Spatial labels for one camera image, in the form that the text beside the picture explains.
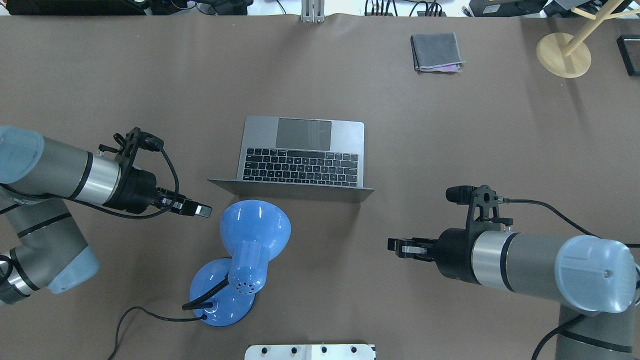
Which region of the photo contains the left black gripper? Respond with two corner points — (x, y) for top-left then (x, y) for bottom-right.
(103, 169), (213, 218)

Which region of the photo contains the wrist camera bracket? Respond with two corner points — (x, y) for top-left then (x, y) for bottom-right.
(445, 185), (514, 238)
(97, 127), (164, 171)

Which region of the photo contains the black lamp power cable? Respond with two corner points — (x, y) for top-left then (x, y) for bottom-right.
(107, 306), (208, 360)

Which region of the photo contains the folded grey cloth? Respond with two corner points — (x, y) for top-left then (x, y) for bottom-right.
(410, 32), (464, 72)

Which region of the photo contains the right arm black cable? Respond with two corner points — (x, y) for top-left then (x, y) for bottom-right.
(502, 197), (640, 360)

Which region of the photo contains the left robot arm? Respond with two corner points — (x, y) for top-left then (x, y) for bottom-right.
(0, 125), (212, 306)

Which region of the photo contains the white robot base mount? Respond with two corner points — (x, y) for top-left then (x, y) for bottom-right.
(244, 343), (378, 360)

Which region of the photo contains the grey laptop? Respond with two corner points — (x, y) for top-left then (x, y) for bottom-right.
(210, 115), (374, 203)

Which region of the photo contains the blue desk lamp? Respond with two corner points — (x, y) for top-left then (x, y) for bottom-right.
(182, 199), (291, 327)

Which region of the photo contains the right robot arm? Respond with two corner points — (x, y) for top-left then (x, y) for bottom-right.
(387, 228), (639, 360)

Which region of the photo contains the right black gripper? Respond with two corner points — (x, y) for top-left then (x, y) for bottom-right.
(387, 228), (476, 284)

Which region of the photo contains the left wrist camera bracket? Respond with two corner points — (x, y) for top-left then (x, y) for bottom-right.
(97, 127), (164, 171)

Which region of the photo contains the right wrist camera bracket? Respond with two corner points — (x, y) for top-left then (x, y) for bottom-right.
(445, 185), (514, 238)

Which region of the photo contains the black box on table edge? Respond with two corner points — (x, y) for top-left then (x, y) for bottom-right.
(616, 34), (640, 76)

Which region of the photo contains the aluminium frame post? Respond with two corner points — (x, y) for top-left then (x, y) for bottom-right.
(301, 0), (326, 24)

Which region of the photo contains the purple cloth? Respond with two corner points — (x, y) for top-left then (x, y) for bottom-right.
(418, 63), (461, 73)

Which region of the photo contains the wooden stand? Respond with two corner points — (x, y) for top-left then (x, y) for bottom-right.
(535, 0), (640, 79)

